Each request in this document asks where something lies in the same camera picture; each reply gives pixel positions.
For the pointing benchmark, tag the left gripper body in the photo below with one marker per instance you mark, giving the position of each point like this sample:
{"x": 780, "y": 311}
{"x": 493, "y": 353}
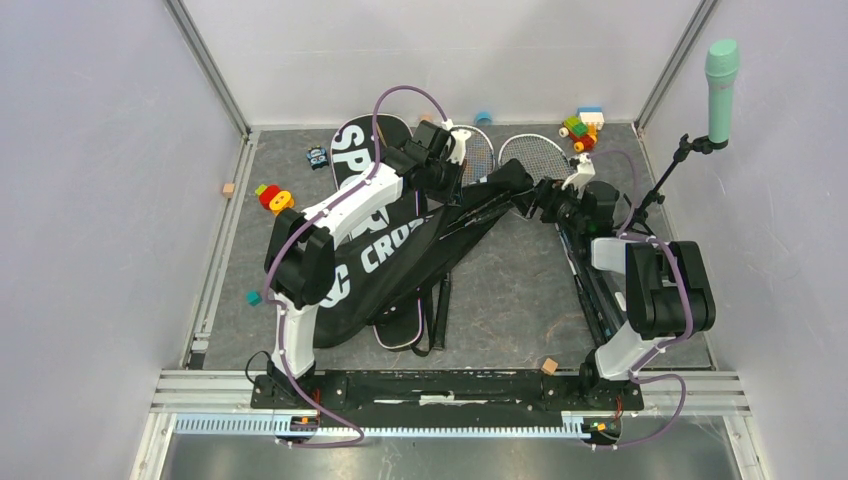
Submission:
{"x": 442, "y": 181}

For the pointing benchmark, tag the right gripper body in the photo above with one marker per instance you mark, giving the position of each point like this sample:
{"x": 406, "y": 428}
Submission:
{"x": 562, "y": 204}

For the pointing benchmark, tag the black shuttlecock tube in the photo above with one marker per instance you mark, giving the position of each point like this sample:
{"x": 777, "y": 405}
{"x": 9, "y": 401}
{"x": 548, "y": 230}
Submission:
{"x": 598, "y": 293}

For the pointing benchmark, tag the black crossway racket bag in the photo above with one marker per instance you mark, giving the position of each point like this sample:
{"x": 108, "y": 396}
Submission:
{"x": 385, "y": 279}

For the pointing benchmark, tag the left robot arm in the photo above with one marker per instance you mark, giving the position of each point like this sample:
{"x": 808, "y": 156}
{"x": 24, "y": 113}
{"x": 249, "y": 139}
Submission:
{"x": 302, "y": 258}

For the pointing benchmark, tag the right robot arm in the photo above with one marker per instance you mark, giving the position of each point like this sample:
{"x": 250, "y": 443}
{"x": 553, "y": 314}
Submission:
{"x": 656, "y": 293}

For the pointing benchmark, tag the black white shaft racket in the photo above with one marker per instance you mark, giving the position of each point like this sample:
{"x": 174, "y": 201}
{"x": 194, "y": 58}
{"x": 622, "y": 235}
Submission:
{"x": 539, "y": 156}

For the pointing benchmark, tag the green blue blocks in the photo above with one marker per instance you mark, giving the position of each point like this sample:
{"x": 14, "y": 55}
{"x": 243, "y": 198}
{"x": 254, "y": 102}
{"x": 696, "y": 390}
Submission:
{"x": 582, "y": 128}

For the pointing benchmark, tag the black microphone tripod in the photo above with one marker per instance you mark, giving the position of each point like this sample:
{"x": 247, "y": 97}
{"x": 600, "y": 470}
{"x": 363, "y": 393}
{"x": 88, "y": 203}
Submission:
{"x": 702, "y": 145}

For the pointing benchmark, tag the black sport racket bag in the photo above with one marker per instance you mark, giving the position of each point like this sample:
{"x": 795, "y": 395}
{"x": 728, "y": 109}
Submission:
{"x": 373, "y": 220}

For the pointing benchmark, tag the small wooden cube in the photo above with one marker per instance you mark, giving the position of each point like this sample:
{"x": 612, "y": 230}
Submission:
{"x": 549, "y": 366}

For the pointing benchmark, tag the red yellow toy blocks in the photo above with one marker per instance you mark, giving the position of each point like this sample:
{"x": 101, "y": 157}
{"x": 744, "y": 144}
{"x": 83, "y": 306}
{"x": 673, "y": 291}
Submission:
{"x": 273, "y": 198}

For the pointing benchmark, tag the teal cube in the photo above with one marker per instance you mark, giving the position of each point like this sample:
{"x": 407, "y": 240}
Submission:
{"x": 254, "y": 298}

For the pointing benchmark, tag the green microphone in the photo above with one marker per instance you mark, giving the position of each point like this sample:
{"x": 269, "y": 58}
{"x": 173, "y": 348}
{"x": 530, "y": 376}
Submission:
{"x": 721, "y": 69}

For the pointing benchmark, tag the white frame racket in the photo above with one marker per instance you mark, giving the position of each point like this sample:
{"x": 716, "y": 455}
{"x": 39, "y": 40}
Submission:
{"x": 479, "y": 158}

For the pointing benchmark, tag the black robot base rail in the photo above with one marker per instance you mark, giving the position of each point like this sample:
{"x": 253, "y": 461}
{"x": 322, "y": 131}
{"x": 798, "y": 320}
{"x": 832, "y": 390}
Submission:
{"x": 448, "y": 398}

